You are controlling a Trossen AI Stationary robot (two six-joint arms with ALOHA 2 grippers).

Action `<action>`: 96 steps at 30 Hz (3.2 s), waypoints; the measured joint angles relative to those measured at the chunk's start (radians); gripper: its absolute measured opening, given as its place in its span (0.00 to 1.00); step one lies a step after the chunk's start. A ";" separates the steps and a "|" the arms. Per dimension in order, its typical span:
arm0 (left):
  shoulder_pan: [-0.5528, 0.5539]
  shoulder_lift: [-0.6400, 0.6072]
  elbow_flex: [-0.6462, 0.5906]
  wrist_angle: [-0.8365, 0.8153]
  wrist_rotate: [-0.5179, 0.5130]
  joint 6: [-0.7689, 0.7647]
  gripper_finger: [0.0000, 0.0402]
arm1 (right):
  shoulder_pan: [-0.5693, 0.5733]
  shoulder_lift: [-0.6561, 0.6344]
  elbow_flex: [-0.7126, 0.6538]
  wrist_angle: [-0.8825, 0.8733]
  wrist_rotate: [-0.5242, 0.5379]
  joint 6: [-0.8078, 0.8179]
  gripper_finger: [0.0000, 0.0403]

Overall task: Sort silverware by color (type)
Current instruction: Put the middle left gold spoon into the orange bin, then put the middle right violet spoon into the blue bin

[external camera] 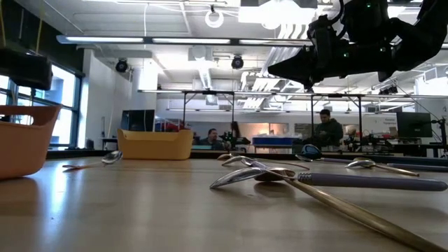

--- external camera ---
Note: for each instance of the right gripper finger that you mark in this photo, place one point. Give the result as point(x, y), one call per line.
point(301, 63)
point(301, 76)

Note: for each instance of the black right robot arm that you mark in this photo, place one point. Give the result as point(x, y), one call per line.
point(413, 42)

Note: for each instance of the small background robot arm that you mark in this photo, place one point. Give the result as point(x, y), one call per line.
point(231, 140)

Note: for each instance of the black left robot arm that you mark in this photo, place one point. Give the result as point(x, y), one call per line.
point(24, 70)

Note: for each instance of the person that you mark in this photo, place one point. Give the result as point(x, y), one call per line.
point(211, 134)
point(329, 131)

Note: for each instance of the black ceiling spotlight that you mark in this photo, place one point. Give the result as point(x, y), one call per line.
point(122, 66)
point(237, 63)

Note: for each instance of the blue storage box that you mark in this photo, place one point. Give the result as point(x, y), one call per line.
point(273, 141)

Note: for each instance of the long ceiling light bar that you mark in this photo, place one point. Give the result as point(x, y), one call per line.
point(190, 41)

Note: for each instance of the black monitor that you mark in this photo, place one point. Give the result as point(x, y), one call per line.
point(414, 124)

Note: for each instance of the yellow plastic bin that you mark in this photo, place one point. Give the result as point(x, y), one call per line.
point(154, 147)

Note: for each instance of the window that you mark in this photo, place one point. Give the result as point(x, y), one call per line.
point(63, 105)

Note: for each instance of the orange plastic bin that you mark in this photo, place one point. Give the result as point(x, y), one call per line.
point(24, 150)

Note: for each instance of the black metal gantry frame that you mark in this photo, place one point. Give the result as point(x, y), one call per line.
point(336, 95)
point(208, 92)

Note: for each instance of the black ceiling camera cluster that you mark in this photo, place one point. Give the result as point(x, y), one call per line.
point(388, 90)

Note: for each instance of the black table frame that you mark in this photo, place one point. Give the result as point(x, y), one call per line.
point(203, 154)

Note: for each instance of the black camera stand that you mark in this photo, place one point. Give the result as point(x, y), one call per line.
point(444, 136)

